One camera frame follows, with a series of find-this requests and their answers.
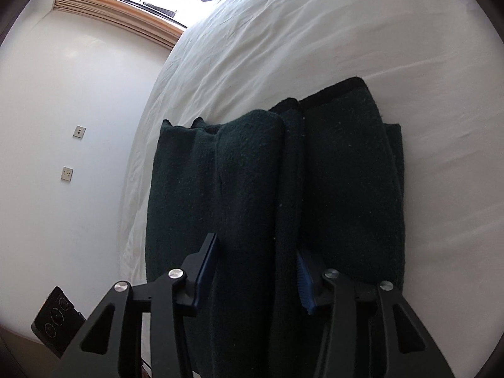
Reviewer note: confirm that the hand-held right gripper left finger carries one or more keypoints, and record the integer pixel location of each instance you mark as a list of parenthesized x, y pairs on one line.
[(206, 267)]

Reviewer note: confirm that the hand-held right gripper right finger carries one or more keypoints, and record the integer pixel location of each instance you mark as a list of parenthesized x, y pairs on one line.
[(305, 283)]

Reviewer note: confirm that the dark green towel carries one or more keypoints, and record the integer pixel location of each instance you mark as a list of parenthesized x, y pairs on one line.
[(252, 173)]

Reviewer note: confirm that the black device with round buttons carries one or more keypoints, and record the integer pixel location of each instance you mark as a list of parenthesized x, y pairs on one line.
[(55, 319)]

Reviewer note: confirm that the bed with white sheet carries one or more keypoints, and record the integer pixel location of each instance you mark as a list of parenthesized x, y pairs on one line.
[(334, 35)]

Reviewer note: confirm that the white wall socket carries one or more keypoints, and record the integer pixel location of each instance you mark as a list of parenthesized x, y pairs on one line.
[(67, 173), (80, 131)]

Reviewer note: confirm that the wooden window frame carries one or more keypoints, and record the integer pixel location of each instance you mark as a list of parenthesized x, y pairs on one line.
[(118, 17)]

